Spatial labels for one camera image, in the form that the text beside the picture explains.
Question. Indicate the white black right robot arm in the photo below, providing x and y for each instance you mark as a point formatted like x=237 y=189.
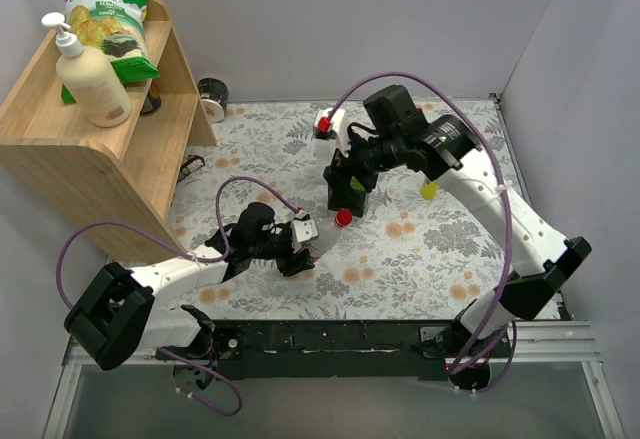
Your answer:
x=539 y=259

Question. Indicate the cream lotion pump bottle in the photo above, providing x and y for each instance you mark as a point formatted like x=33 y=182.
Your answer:
x=88 y=76

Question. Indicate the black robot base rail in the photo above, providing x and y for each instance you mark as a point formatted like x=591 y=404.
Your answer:
x=258 y=349

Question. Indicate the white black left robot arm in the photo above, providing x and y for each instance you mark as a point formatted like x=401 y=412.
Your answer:
x=123 y=311

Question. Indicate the red bottle cap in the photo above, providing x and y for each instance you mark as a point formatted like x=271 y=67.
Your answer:
x=343 y=218

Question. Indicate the cassava chips bag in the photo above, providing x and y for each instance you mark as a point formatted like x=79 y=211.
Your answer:
x=116 y=28

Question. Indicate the green Gillette razor box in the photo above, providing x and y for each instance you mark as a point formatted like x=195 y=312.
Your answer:
x=343 y=190

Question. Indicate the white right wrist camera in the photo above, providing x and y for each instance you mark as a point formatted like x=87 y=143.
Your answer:
x=333 y=127

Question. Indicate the black tape roll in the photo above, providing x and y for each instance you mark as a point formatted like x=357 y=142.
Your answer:
x=214 y=95

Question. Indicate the red label water bottle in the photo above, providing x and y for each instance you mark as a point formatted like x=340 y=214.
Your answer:
x=328 y=236

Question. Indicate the yellow bottle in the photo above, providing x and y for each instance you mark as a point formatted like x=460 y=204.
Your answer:
x=428 y=190

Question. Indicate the wooden shelf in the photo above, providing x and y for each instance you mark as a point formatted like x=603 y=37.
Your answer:
x=108 y=177

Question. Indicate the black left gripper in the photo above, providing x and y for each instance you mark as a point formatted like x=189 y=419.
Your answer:
x=293 y=260

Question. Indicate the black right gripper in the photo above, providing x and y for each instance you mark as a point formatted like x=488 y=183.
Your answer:
x=343 y=179

